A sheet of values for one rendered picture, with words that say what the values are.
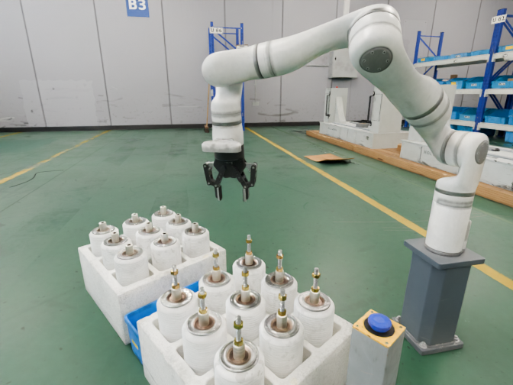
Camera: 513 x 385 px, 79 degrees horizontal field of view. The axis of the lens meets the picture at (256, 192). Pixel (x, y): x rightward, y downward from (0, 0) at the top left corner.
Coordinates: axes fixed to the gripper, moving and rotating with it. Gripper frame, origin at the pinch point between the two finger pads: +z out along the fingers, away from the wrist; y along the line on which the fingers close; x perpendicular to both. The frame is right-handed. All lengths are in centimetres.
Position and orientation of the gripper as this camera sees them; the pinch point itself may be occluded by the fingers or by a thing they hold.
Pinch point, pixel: (232, 195)
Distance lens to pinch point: 82.2
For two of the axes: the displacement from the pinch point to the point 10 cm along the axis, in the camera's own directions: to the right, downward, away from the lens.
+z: 0.3, 9.0, 4.3
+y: -9.8, -0.4, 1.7
